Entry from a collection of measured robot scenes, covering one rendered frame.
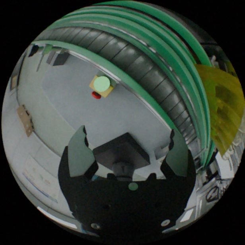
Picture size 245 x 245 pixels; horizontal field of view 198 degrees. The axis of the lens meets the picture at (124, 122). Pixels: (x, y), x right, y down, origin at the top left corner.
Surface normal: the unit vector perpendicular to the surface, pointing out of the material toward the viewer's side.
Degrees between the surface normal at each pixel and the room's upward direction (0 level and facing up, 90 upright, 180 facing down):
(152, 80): 0
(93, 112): 0
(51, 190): 90
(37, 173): 90
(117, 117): 0
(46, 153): 90
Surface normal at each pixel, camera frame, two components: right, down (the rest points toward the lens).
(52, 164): 0.65, -0.62
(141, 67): -0.03, 0.56
